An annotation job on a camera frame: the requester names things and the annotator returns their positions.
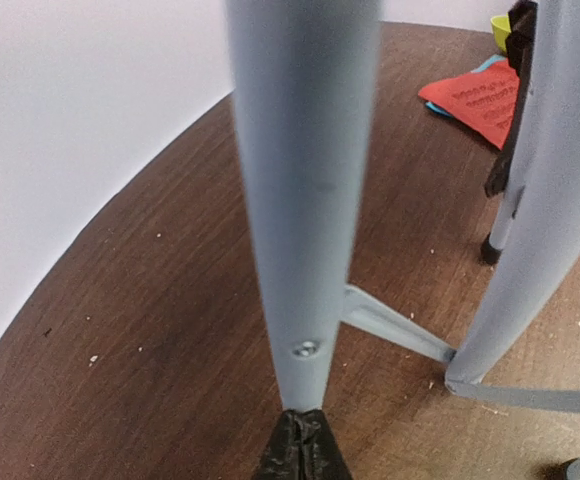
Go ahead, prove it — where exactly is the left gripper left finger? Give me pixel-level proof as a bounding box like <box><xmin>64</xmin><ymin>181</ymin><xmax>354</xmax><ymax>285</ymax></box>
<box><xmin>253</xmin><ymin>410</ymin><xmax>304</xmax><ymax>480</ymax></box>

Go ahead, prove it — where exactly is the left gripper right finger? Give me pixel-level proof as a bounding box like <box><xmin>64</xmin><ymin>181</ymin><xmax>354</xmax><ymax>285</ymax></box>
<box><xmin>299</xmin><ymin>410</ymin><xmax>352</xmax><ymax>480</ymax></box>

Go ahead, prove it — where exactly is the grey music stand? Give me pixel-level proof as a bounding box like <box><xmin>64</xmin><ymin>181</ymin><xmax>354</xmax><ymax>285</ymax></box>
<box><xmin>223</xmin><ymin>0</ymin><xmax>580</xmax><ymax>480</ymax></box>

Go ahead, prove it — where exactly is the red sheet music mat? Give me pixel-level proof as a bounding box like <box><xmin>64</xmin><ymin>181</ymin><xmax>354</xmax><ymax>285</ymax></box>
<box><xmin>417</xmin><ymin>62</ymin><xmax>580</xmax><ymax>246</ymax></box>

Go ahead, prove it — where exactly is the blue sheet music mat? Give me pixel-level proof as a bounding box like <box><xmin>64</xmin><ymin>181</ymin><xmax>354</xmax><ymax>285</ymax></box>
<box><xmin>425</xmin><ymin>54</ymin><xmax>507</xmax><ymax>119</ymax></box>

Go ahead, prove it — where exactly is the green bowl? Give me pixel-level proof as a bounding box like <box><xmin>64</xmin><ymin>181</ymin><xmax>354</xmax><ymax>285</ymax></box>
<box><xmin>490</xmin><ymin>14</ymin><xmax>511</xmax><ymax>54</ymax></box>

